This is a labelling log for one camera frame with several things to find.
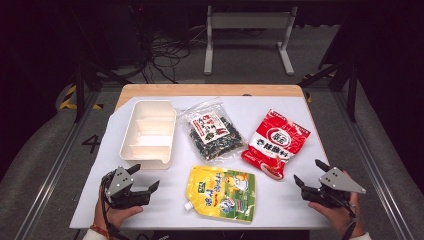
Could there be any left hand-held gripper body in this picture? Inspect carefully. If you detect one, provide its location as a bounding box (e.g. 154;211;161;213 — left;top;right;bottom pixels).
100;165;152;210

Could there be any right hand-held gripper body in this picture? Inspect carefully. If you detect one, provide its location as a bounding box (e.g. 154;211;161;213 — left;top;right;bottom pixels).
300;166;367;210

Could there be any cream plastic divided container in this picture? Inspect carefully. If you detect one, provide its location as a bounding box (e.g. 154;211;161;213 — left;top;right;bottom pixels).
119;99;178;170

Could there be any red seasoning packet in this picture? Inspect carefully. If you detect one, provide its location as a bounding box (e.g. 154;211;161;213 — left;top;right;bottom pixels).
240;108;312;181

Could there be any yellow spout pouch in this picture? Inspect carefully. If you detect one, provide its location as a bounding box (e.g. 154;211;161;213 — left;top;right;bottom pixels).
184;165;257;224

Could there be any clear bag of dried seaweed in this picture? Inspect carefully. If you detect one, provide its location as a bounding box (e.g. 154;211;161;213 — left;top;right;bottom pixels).
177;97;248;164

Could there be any person's left hand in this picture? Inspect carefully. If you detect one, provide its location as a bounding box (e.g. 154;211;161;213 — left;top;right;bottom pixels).
94;186;145;231

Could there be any person's right hand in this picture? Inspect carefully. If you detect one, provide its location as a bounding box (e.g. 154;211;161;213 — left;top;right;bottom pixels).
308;192;366;238

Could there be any black metal stand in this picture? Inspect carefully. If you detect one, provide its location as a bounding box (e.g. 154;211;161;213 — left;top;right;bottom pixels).
298;61;359;123
71;59;134;123

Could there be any yellow black floor tape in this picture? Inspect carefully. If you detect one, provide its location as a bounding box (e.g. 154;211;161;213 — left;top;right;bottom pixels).
58;84;104;111

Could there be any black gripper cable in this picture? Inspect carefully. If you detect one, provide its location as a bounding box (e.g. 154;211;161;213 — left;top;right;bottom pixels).
99;174;131;240

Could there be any aluminium floor rail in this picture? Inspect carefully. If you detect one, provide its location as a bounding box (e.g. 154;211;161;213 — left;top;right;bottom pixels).
333;90;416;240
13;90;101;240

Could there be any black wrist strap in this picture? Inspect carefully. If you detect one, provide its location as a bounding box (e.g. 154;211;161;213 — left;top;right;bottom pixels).
340;203;360;240

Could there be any red bead bracelet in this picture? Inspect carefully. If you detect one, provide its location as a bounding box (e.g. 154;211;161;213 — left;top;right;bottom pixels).
89;223;112;240

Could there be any black floor cable tangle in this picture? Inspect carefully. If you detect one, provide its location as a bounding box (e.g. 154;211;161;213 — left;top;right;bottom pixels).
129;26;201;84

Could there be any white metal desk frame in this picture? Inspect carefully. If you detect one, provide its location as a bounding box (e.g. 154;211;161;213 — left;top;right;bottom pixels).
203;5;299;76

